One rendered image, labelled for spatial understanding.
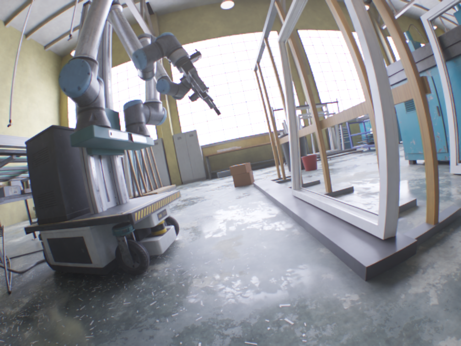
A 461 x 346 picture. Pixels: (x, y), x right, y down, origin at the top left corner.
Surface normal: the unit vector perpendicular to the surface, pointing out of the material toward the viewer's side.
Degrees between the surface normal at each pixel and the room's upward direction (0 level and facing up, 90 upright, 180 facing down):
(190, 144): 90
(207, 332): 0
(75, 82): 95
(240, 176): 90
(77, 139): 90
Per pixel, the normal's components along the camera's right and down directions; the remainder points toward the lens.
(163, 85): -0.42, 0.21
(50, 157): -0.07, 0.07
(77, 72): 0.33, 0.07
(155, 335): -0.20, -0.98
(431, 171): -0.98, 0.20
